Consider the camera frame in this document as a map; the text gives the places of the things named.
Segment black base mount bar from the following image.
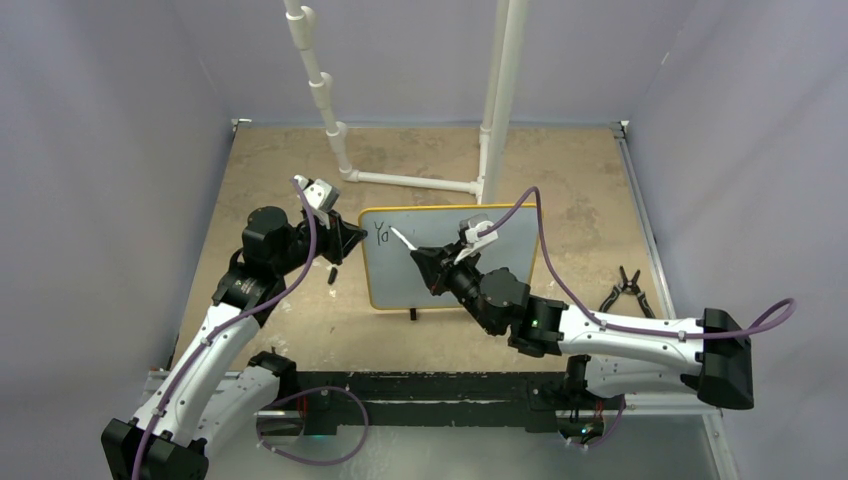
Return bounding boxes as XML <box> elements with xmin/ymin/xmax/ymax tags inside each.
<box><xmin>248</xmin><ymin>352</ymin><xmax>625</xmax><ymax>443</ymax></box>

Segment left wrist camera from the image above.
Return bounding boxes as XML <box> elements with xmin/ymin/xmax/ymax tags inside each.
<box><xmin>294</xmin><ymin>175</ymin><xmax>340</xmax><ymax>229</ymax></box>

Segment yellow framed whiteboard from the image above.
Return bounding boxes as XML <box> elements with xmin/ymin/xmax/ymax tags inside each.
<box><xmin>358</xmin><ymin>203</ymin><xmax>539</xmax><ymax>310</ymax></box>

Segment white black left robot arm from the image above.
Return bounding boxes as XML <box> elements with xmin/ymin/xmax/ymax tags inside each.
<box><xmin>101</xmin><ymin>206</ymin><xmax>367</xmax><ymax>479</ymax></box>

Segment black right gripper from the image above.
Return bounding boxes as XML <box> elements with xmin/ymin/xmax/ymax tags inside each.
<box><xmin>413</xmin><ymin>239</ymin><xmax>500</xmax><ymax>335</ymax></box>

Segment aluminium table edge rail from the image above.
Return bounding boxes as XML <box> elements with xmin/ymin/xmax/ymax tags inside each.
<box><xmin>609</xmin><ymin>121</ymin><xmax>739</xmax><ymax>479</ymax></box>

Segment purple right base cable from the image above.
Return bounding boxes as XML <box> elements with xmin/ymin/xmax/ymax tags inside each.
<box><xmin>560</xmin><ymin>396</ymin><xmax>631</xmax><ymax>452</ymax></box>

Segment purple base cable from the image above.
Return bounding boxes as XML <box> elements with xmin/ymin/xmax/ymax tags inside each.
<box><xmin>255</xmin><ymin>385</ymin><xmax>369</xmax><ymax>468</ymax></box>
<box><xmin>560</xmin><ymin>396</ymin><xmax>631</xmax><ymax>452</ymax></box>

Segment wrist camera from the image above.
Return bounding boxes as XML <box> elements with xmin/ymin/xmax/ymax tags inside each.
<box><xmin>294</xmin><ymin>175</ymin><xmax>340</xmax><ymax>229</ymax></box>
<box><xmin>453</xmin><ymin>214</ymin><xmax>498</xmax><ymax>264</ymax></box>

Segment white whiteboard marker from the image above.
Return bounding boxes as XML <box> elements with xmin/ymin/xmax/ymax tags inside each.
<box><xmin>390</xmin><ymin>226</ymin><xmax>417</xmax><ymax>251</ymax></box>

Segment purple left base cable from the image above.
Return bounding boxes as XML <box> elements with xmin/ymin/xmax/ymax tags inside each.
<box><xmin>255</xmin><ymin>385</ymin><xmax>369</xmax><ymax>468</ymax></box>

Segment black pliers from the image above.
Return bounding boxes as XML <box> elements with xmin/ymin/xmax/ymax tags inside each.
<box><xmin>599</xmin><ymin>266</ymin><xmax>657</xmax><ymax>319</ymax></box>

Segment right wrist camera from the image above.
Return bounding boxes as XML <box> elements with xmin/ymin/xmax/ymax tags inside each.
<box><xmin>453</xmin><ymin>214</ymin><xmax>498</xmax><ymax>264</ymax></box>

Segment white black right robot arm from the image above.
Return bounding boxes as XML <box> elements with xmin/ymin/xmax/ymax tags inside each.
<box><xmin>410</xmin><ymin>244</ymin><xmax>755</xmax><ymax>410</ymax></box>

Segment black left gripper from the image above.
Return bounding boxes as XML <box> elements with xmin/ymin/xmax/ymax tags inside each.
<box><xmin>274</xmin><ymin>208</ymin><xmax>366</xmax><ymax>276</ymax></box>

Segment white PVC pipe frame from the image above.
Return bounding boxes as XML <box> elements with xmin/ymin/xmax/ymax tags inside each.
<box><xmin>281</xmin><ymin>1</ymin><xmax>530</xmax><ymax>204</ymax></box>

